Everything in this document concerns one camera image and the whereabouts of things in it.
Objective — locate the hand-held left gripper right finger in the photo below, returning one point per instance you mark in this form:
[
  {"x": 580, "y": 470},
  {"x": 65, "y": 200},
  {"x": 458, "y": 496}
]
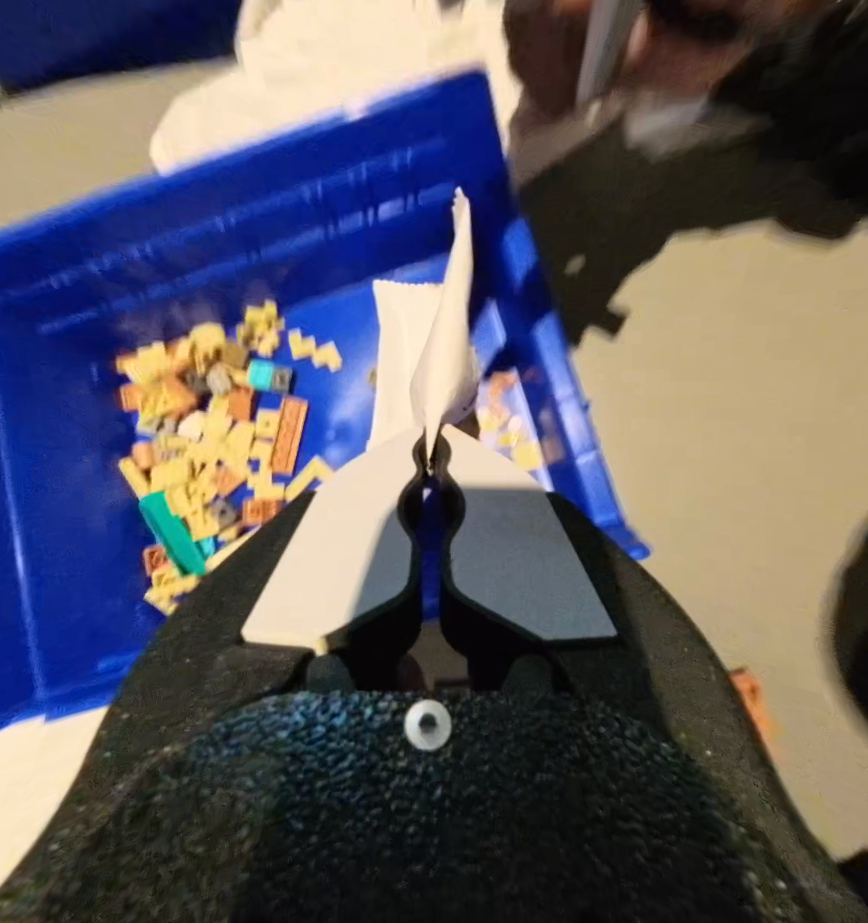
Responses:
[{"x": 527, "y": 570}]

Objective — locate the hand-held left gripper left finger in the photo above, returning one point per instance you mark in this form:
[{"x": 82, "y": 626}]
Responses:
[{"x": 333, "y": 570}]

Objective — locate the pile of tan toy bricks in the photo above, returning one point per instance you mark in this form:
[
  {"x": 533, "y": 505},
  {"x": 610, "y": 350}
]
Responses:
[{"x": 203, "y": 432}]

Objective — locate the orange toy brick plate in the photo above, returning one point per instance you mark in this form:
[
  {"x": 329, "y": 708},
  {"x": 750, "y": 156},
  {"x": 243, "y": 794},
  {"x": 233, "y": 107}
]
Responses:
[{"x": 755, "y": 703}]

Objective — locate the blue plastic bin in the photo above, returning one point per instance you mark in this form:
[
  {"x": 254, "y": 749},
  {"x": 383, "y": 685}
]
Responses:
[{"x": 44, "y": 432}]

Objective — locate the person's right forearm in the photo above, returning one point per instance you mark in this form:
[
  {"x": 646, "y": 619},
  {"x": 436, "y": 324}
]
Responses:
[{"x": 823, "y": 108}]

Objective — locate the grey desk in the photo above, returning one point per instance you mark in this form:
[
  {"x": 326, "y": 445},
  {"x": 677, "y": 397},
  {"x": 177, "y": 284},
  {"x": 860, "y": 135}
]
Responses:
[{"x": 729, "y": 432}]

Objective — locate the person's right hand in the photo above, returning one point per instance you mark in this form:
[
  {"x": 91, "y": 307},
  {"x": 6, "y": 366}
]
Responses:
[{"x": 542, "y": 72}]

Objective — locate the brown long toy plate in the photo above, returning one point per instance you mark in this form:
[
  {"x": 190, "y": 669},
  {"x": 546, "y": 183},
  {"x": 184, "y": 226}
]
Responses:
[{"x": 289, "y": 432}]

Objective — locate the teal brick separator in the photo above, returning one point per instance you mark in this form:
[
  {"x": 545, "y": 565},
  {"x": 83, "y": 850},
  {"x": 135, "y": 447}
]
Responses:
[{"x": 174, "y": 533}]

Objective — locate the person's black jacket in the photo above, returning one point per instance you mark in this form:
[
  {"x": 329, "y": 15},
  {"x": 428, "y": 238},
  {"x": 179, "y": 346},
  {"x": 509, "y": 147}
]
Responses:
[{"x": 866, "y": 627}]

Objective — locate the tan frame toy brick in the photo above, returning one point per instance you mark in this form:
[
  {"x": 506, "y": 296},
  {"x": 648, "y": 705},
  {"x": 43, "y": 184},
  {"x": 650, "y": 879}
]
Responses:
[{"x": 305, "y": 477}]

